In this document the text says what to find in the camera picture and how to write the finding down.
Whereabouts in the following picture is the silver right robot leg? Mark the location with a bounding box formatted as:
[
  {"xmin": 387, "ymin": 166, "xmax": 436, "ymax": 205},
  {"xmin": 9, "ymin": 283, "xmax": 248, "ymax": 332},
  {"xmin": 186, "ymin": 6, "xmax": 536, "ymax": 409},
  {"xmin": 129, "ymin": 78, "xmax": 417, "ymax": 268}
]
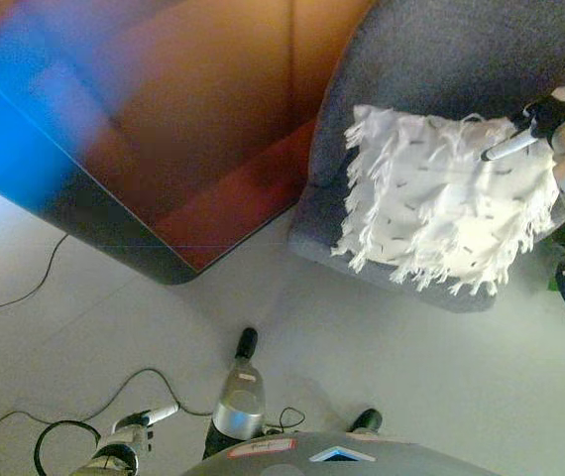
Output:
[{"xmin": 349, "ymin": 408, "xmax": 384, "ymax": 437}]

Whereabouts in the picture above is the glossy dark table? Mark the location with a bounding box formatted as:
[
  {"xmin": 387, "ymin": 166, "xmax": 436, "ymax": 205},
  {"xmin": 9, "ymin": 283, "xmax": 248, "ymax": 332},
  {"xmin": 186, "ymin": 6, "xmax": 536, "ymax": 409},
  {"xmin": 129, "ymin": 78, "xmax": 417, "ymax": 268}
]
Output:
[{"xmin": 0, "ymin": 0, "xmax": 378, "ymax": 287}]

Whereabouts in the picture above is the white fringed pillow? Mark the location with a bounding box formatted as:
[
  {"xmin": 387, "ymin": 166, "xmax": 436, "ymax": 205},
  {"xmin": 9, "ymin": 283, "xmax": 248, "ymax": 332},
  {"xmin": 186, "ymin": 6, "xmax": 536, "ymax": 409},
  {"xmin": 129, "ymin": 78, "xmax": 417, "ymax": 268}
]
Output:
[{"xmin": 330, "ymin": 103, "xmax": 564, "ymax": 298}]

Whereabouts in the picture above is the grey robot torso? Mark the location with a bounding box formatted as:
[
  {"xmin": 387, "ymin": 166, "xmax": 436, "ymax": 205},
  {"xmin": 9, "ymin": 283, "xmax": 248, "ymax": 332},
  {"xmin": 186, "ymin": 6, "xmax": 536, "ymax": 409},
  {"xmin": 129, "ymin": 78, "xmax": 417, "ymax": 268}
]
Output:
[{"xmin": 177, "ymin": 429, "xmax": 487, "ymax": 476}]

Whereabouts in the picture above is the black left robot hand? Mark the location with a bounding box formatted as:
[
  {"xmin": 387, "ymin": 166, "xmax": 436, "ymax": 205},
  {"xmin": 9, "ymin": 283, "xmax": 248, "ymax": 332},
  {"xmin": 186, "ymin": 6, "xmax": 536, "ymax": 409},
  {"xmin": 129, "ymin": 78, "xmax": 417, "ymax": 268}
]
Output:
[{"xmin": 111, "ymin": 402, "xmax": 181, "ymax": 433}]

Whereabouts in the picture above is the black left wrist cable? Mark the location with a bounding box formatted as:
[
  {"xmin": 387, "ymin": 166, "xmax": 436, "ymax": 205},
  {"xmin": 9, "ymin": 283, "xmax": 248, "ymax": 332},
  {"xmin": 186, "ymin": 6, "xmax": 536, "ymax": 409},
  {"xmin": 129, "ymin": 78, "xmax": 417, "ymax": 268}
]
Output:
[{"xmin": 33, "ymin": 419, "xmax": 103, "ymax": 476}]

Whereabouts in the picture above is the silver robot leg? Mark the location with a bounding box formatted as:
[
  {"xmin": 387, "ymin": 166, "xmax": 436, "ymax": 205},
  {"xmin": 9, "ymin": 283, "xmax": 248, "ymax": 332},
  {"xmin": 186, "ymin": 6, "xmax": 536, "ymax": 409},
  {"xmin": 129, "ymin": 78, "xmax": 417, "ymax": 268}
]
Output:
[
  {"xmin": 349, "ymin": 408, "xmax": 384, "ymax": 437},
  {"xmin": 202, "ymin": 326, "xmax": 269, "ymax": 460}
]

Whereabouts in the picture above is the grey fabric armchair sofa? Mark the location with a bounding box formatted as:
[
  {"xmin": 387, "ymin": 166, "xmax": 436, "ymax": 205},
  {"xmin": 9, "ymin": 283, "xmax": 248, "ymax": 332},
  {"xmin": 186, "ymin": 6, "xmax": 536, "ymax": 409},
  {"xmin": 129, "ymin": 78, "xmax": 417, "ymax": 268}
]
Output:
[{"xmin": 287, "ymin": 0, "xmax": 565, "ymax": 314}]

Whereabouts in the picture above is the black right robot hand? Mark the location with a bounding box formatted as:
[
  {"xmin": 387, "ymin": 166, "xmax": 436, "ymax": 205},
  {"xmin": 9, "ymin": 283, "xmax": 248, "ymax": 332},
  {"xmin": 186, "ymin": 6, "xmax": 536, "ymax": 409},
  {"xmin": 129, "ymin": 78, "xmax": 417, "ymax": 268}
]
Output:
[{"xmin": 480, "ymin": 86, "xmax": 565, "ymax": 163}]

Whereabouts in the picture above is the thin black floor cable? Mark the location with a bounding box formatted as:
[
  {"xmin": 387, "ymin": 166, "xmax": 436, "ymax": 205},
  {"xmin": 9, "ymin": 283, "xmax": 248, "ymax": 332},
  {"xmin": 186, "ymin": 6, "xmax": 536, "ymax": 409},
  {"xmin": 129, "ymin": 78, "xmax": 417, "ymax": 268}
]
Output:
[
  {"xmin": 0, "ymin": 368, "xmax": 306, "ymax": 441},
  {"xmin": 0, "ymin": 232, "xmax": 71, "ymax": 343}
]

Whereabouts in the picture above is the silver left robot leg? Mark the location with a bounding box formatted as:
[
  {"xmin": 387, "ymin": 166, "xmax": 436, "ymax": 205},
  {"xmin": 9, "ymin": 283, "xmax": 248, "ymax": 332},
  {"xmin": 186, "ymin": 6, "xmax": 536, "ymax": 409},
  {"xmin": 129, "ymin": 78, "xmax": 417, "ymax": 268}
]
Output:
[{"xmin": 202, "ymin": 326, "xmax": 269, "ymax": 460}]

